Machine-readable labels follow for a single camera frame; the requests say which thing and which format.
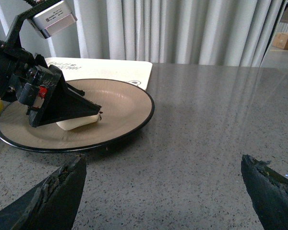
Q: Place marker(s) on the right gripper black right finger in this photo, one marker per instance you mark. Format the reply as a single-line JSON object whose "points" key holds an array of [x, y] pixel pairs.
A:
{"points": [[268, 191]]}

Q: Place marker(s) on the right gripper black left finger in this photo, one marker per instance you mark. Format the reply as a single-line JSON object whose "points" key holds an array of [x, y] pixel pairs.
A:
{"points": [[50, 205]]}

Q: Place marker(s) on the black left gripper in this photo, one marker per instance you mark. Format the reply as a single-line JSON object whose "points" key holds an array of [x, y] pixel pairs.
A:
{"points": [[49, 97]]}

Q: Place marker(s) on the white steamed bun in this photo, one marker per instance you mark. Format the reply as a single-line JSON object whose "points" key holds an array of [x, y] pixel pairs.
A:
{"points": [[70, 124]]}

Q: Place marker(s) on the beige plate with black rim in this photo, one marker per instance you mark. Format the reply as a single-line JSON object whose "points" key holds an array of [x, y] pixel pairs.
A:
{"points": [[126, 108]]}

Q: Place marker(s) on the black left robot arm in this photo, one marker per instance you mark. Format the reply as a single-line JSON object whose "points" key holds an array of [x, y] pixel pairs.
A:
{"points": [[8, 63]]}

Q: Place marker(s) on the white rectangular tray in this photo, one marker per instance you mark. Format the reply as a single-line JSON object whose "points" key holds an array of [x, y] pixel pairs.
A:
{"points": [[134, 72]]}

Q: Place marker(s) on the brown cardboard box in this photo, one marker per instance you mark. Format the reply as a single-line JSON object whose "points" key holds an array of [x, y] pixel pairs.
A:
{"points": [[281, 41]]}

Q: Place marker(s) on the grey pleated curtain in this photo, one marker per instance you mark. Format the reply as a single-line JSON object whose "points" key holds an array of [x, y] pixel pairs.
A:
{"points": [[205, 32]]}

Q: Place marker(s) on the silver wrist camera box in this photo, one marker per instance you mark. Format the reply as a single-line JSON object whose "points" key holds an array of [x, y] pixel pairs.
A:
{"points": [[53, 19]]}

